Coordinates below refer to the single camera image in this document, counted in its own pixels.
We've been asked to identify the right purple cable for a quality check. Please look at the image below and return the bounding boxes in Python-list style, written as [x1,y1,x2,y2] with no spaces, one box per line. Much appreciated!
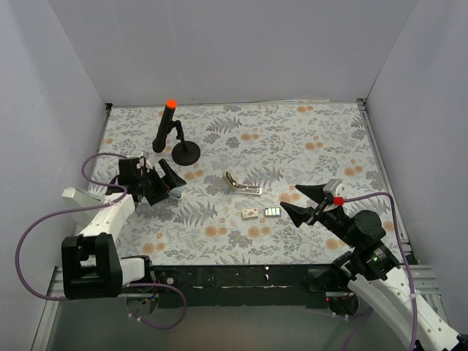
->
[334,192,420,351]

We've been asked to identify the white staple box sleeve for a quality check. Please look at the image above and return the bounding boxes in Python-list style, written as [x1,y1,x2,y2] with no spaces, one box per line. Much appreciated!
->
[241,208,259,219]

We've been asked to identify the black microphone orange tip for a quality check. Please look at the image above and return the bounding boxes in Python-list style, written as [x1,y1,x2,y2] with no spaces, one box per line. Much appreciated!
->
[152,99,177,153]

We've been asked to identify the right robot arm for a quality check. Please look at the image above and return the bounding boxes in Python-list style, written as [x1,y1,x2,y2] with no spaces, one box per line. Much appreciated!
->
[280,179,467,350]

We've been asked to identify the black base frame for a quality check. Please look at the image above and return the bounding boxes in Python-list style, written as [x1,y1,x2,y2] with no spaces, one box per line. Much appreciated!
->
[124,264,359,317]

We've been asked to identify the white angled bracket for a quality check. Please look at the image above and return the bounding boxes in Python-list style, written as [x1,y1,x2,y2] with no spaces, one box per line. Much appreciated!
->
[61,187,104,237]

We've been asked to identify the beige green stapler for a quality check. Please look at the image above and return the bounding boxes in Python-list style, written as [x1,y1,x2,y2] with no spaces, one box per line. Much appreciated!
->
[222,171,263,196]

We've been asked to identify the black microphone desk stand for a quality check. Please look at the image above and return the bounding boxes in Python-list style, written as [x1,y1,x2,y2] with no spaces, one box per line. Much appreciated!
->
[171,121,201,166]

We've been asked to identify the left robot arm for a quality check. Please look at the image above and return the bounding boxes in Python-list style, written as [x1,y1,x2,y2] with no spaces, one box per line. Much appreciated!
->
[61,156,186,300]

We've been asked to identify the staple tray with staples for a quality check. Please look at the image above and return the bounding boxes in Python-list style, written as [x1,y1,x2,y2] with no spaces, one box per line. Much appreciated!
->
[264,206,282,217]

